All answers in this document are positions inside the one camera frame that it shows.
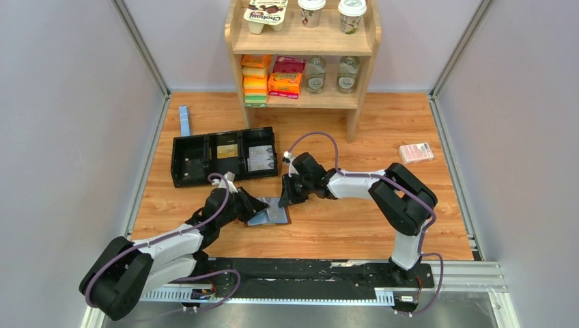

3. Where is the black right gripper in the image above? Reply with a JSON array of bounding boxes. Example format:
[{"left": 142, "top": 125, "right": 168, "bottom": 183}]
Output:
[{"left": 278, "top": 174, "right": 313, "bottom": 208}]

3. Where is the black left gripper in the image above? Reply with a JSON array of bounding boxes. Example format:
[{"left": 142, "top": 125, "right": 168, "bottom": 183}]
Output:
[{"left": 218, "top": 187, "right": 270, "bottom": 228}]

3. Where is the brown leather card holder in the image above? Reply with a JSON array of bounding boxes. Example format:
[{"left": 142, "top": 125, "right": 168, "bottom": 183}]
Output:
[{"left": 244, "top": 197, "right": 291, "bottom": 228}]

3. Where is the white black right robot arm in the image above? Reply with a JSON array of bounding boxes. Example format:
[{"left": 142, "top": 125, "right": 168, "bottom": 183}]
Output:
[{"left": 279, "top": 152, "right": 438, "bottom": 286}]

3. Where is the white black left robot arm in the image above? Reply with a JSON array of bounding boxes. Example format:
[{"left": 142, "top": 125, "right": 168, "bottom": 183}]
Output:
[{"left": 79, "top": 183, "right": 270, "bottom": 320}]

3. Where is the silver VIP card middle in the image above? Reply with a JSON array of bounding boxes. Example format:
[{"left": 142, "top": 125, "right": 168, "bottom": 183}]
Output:
[{"left": 248, "top": 157, "right": 277, "bottom": 172}]

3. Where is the silver vip card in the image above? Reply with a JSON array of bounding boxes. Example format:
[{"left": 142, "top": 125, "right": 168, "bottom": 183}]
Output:
[
  {"left": 249, "top": 145, "right": 275, "bottom": 161},
  {"left": 248, "top": 157, "right": 277, "bottom": 172}
]

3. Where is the silver VIP card top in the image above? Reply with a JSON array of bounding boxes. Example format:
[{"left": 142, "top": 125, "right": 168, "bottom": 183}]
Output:
[{"left": 249, "top": 145, "right": 275, "bottom": 161}]

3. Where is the gold credit card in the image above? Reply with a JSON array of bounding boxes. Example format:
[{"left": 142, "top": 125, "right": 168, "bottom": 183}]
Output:
[{"left": 216, "top": 144, "right": 239, "bottom": 159}]

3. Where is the pink wrapped card pack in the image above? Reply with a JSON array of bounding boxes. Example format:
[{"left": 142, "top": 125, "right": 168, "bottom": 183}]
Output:
[{"left": 398, "top": 142, "right": 434, "bottom": 165}]

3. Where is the black three-compartment tray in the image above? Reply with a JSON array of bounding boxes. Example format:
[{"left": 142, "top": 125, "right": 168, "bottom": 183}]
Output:
[{"left": 171, "top": 126, "right": 279, "bottom": 188}]

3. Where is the orange snack box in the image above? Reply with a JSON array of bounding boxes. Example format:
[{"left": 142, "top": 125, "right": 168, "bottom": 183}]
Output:
[{"left": 268, "top": 72, "right": 302, "bottom": 95}]

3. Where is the blue plastic strip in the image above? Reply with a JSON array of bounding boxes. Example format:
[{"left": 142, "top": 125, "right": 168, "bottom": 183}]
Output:
[{"left": 179, "top": 105, "right": 191, "bottom": 137}]

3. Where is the left glass water bottle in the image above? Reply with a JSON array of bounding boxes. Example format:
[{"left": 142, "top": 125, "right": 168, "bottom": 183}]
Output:
[{"left": 304, "top": 55, "right": 326, "bottom": 94}]

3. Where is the glass water bottle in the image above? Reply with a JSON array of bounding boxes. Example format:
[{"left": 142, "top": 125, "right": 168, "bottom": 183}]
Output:
[
  {"left": 337, "top": 56, "right": 361, "bottom": 94},
  {"left": 304, "top": 55, "right": 326, "bottom": 94}
]

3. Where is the wooden shelf unit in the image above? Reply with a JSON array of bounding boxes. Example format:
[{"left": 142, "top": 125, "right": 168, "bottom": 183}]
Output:
[{"left": 224, "top": 0, "right": 382, "bottom": 144}]

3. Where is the stack of colourful sponges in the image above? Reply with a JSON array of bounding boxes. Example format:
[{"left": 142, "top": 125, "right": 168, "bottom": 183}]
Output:
[{"left": 241, "top": 54, "right": 273, "bottom": 108}]

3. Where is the red snack box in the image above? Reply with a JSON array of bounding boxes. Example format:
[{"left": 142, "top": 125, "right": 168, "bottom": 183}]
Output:
[{"left": 272, "top": 55, "right": 307, "bottom": 74}]

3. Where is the right glass water bottle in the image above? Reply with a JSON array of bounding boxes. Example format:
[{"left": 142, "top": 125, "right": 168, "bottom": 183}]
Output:
[{"left": 337, "top": 56, "right": 361, "bottom": 94}]

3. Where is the yogurt cup multipack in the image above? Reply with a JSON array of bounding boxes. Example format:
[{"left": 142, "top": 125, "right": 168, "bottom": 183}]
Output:
[{"left": 244, "top": 0, "right": 287, "bottom": 34}]

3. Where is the left paper coffee cup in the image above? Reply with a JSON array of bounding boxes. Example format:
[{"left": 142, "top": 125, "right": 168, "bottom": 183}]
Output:
[{"left": 298, "top": 0, "right": 326, "bottom": 28}]

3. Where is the paper coffee cup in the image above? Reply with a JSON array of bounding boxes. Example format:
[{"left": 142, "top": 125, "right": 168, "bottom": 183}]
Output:
[
  {"left": 298, "top": 0, "right": 326, "bottom": 28},
  {"left": 337, "top": 0, "right": 367, "bottom": 35}
]

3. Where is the right paper coffee cup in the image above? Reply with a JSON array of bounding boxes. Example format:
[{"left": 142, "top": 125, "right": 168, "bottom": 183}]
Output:
[{"left": 337, "top": 0, "right": 367, "bottom": 35}]

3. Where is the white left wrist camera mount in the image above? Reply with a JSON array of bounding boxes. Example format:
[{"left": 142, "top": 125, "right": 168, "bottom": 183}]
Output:
[{"left": 218, "top": 172, "right": 238, "bottom": 193}]

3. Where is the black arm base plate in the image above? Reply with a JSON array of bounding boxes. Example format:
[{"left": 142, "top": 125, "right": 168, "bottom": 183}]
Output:
[{"left": 191, "top": 258, "right": 436, "bottom": 301}]

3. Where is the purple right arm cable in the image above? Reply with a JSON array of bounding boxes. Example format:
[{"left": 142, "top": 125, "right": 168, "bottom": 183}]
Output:
[{"left": 287, "top": 131, "right": 444, "bottom": 317}]

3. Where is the aluminium frame rail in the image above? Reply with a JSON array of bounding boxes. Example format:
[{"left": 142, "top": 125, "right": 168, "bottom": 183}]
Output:
[{"left": 91, "top": 258, "right": 519, "bottom": 327}]

